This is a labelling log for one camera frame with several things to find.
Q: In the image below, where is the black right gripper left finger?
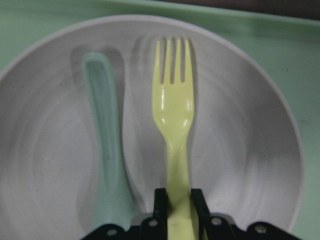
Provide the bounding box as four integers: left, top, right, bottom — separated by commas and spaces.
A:
140, 188, 168, 240

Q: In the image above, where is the yellow plastic fork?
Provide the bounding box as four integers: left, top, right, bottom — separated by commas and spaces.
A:
152, 39, 199, 240

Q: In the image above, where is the white round plate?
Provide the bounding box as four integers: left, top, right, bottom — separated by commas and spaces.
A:
0, 15, 304, 240

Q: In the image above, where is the pale green plastic spoon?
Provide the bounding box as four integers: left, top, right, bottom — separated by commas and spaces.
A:
81, 52, 137, 230

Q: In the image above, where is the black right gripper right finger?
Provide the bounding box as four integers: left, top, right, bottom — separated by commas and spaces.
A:
190, 188, 234, 240

